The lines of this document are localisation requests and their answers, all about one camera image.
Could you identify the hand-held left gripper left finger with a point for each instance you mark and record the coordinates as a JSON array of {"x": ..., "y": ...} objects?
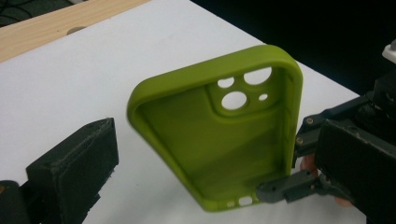
[{"x": 71, "y": 174}]

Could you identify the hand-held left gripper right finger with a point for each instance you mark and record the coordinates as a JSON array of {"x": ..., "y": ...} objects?
[{"x": 358, "y": 168}]

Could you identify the green snack packet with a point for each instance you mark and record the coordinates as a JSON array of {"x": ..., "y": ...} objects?
[{"x": 202, "y": 140}]

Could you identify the wooden table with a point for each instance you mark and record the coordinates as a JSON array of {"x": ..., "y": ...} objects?
[{"x": 46, "y": 34}]

